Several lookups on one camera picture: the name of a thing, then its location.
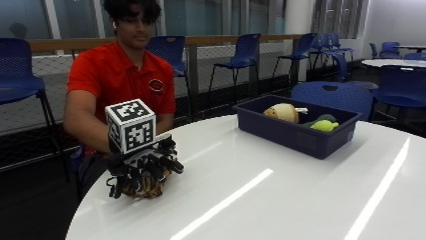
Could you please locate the green soft toy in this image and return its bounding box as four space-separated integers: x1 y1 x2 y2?
301 113 341 133

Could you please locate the white column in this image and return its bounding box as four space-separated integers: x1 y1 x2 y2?
284 0 317 36

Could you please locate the white cube of black markers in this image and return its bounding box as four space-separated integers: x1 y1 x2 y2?
104 98 159 155

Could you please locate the white round table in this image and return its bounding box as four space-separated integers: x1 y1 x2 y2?
361 58 426 70
393 44 426 52

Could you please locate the tiger-striped soft toy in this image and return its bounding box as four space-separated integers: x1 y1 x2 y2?
121 169 173 202

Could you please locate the the person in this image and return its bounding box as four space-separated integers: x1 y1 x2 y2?
61 0 179 201

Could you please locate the blue chair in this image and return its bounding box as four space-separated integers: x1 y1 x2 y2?
332 51 380 91
145 35 196 118
372 64 426 125
401 52 426 62
369 41 404 61
309 32 357 69
206 32 262 103
0 37 64 158
270 32 318 85
290 81 376 122

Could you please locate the tan round soft toy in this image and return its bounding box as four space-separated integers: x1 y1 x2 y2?
262 102 309 125

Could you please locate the dark blue plastic bin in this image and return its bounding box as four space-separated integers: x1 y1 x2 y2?
232 94 364 161

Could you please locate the wooden railing with mesh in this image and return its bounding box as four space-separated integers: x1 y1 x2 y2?
0 33 309 134

